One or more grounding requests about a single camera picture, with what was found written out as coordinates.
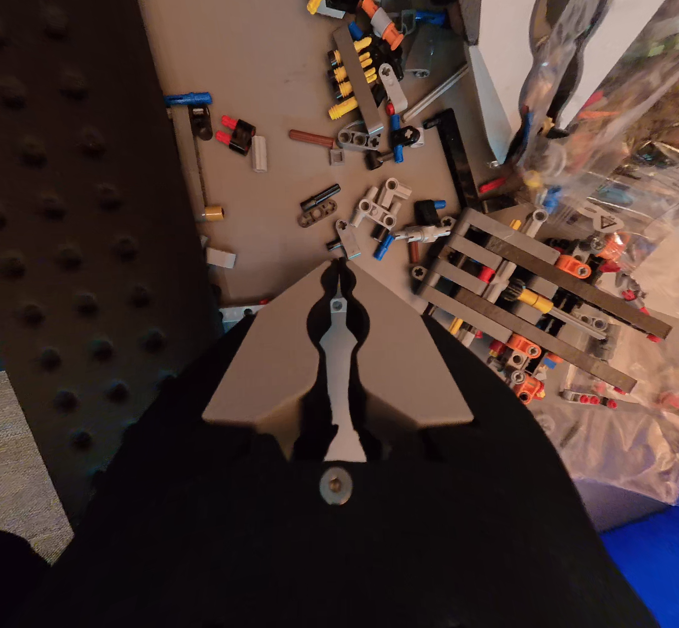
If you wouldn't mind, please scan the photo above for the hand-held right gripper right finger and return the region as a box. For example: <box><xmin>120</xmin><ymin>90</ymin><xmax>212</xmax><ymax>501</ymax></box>
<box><xmin>339</xmin><ymin>258</ymin><xmax>475</xmax><ymax>459</ymax></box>

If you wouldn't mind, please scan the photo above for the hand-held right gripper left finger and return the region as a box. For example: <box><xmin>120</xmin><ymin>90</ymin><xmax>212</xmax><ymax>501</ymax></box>
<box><xmin>202</xmin><ymin>259</ymin><xmax>340</xmax><ymax>461</ymax></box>

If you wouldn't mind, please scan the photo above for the thin grey toy liftarm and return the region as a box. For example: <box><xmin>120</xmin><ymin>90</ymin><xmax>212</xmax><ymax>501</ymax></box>
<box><xmin>328</xmin><ymin>293</ymin><xmax>367</xmax><ymax>463</ymax></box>

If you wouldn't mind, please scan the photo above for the pile of toy bricks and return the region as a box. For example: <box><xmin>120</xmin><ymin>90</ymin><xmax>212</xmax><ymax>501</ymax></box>
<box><xmin>127</xmin><ymin>0</ymin><xmax>510</xmax><ymax>268</ymax></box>

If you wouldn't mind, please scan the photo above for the long grey toy beam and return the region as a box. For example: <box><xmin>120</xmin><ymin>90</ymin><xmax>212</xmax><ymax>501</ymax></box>
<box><xmin>219</xmin><ymin>299</ymin><xmax>274</xmax><ymax>330</ymax></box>

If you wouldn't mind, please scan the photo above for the crumpled clear bag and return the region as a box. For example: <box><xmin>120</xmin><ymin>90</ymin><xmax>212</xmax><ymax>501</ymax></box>
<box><xmin>530</xmin><ymin>363</ymin><xmax>679</xmax><ymax>507</ymax></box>

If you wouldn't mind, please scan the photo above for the black perforated board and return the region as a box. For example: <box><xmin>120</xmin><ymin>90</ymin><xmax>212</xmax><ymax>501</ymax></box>
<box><xmin>0</xmin><ymin>0</ymin><xmax>226</xmax><ymax>528</ymax></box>

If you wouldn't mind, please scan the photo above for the blue plastic bin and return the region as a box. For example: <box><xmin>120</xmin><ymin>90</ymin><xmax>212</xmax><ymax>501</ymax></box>
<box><xmin>599</xmin><ymin>506</ymin><xmax>679</xmax><ymax>628</ymax></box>

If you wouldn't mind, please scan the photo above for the black toy frame assembly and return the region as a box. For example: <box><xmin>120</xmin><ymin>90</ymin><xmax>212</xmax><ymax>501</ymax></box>
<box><xmin>414</xmin><ymin>208</ymin><xmax>673</xmax><ymax>406</ymax></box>

